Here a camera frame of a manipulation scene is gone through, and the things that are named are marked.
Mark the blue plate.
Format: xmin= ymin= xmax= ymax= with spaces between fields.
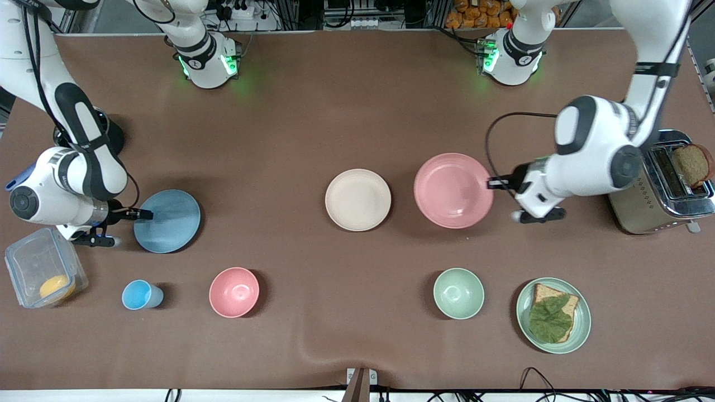
xmin=134 ymin=190 xmax=201 ymax=253

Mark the pink plate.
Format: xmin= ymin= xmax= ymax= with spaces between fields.
xmin=414 ymin=153 xmax=494 ymax=229

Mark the blue cup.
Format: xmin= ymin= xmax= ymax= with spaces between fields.
xmin=122 ymin=280 xmax=164 ymax=310

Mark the clear plastic container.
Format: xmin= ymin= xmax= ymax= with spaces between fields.
xmin=4 ymin=227 xmax=89 ymax=309

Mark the yellow round food piece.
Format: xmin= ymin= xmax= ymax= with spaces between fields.
xmin=39 ymin=275 xmax=76 ymax=303

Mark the bread slice under lettuce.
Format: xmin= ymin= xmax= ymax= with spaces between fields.
xmin=531 ymin=284 xmax=580 ymax=343

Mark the beige and chrome toaster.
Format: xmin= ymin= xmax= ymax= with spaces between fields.
xmin=608 ymin=130 xmax=715 ymax=235

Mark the green bowl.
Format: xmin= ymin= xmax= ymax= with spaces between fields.
xmin=433 ymin=268 xmax=485 ymax=320

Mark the pink bowl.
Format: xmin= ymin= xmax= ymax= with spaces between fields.
xmin=209 ymin=267 xmax=260 ymax=318

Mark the green lettuce leaf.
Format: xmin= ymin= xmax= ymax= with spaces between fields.
xmin=529 ymin=295 xmax=573 ymax=343

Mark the beige plate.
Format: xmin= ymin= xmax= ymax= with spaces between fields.
xmin=325 ymin=169 xmax=392 ymax=232

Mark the green plate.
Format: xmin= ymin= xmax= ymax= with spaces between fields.
xmin=516 ymin=277 xmax=592 ymax=354

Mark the brown toast slice in toaster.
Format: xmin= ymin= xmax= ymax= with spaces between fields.
xmin=672 ymin=144 xmax=714 ymax=189

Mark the orange snack bag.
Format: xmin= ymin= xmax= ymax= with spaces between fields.
xmin=445 ymin=0 xmax=514 ymax=30

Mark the brown table cover mat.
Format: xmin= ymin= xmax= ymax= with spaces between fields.
xmin=0 ymin=28 xmax=715 ymax=391

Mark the white power strip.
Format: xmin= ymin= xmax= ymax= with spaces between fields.
xmin=215 ymin=0 xmax=255 ymax=21

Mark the metal table edge clamp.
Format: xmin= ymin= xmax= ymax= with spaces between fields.
xmin=342 ymin=367 xmax=378 ymax=402

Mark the black pot with blue handle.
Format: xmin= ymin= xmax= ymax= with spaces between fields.
xmin=6 ymin=109 xmax=125 ymax=192

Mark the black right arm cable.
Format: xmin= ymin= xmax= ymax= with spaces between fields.
xmin=20 ymin=0 xmax=140 ymax=212

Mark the black looped floor cable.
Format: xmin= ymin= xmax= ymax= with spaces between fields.
xmin=519 ymin=367 xmax=565 ymax=402

